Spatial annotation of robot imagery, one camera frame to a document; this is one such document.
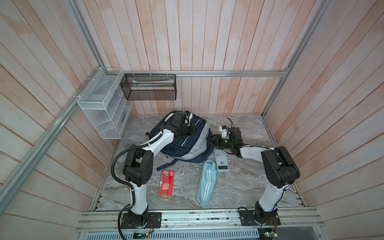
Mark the horizontal aluminium wall rail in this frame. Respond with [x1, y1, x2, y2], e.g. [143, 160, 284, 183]
[122, 70, 288, 78]

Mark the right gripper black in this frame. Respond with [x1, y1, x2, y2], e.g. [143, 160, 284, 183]
[206, 134, 234, 150]

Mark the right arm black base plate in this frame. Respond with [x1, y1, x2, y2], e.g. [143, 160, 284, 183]
[238, 209, 281, 226]

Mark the black mesh wall basket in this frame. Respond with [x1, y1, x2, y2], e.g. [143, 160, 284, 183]
[120, 73, 177, 101]

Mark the light green calculator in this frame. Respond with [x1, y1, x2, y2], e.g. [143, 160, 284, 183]
[214, 149, 230, 173]

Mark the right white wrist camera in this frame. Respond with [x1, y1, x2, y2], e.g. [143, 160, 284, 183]
[219, 126, 230, 138]

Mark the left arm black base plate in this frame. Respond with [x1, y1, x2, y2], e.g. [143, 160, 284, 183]
[121, 211, 162, 230]

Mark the light blue pencil pouch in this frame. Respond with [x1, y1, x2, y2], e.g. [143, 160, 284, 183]
[196, 160, 218, 208]

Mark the white wire mesh shelf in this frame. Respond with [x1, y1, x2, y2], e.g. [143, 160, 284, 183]
[78, 68, 133, 140]

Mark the red rectangular box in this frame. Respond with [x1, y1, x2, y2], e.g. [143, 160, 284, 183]
[158, 170, 175, 198]

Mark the aluminium front rail frame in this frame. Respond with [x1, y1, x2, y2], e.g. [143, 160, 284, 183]
[76, 207, 331, 240]

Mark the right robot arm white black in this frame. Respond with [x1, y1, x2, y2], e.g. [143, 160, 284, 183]
[207, 127, 301, 225]

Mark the left black corrugated cable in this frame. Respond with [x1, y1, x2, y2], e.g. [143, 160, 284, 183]
[110, 110, 181, 240]

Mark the navy blue student backpack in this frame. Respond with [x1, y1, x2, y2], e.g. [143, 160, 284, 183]
[146, 111, 214, 171]

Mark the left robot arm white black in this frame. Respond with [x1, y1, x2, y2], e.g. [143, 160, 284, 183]
[123, 111, 196, 217]

